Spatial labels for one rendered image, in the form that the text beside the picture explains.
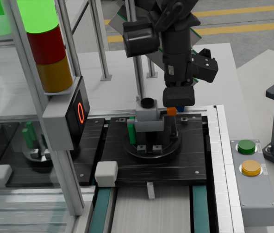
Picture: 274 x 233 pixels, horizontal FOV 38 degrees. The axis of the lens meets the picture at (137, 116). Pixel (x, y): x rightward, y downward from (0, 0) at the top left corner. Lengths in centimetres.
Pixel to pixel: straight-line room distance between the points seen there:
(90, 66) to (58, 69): 96
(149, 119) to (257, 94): 53
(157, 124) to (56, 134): 31
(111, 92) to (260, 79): 51
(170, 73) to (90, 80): 70
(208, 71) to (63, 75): 32
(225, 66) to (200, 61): 65
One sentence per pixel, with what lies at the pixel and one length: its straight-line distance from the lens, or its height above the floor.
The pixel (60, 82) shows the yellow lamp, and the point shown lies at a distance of 62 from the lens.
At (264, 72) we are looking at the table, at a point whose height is 86.
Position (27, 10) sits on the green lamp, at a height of 139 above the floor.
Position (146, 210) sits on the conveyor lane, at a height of 92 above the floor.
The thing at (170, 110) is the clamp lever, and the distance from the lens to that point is 87.
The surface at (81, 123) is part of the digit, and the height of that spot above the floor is 119.
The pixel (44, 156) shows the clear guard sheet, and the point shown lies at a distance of 66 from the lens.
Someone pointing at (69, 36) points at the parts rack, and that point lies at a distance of 104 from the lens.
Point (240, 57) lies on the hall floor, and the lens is 339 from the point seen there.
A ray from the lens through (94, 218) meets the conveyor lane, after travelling 84.
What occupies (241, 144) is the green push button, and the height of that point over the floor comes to 97.
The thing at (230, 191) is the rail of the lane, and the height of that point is 96.
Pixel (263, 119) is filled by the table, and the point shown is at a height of 86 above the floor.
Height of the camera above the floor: 157
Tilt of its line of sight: 35 degrees down
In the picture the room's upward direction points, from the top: 8 degrees counter-clockwise
